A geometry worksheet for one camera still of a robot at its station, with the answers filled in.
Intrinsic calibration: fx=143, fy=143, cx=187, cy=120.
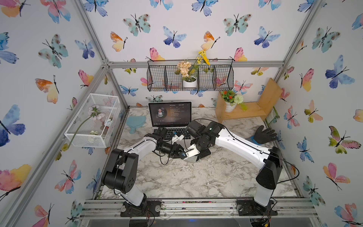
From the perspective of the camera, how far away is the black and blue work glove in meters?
1.01

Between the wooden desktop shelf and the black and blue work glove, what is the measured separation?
0.40 feet

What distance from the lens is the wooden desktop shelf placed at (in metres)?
0.98
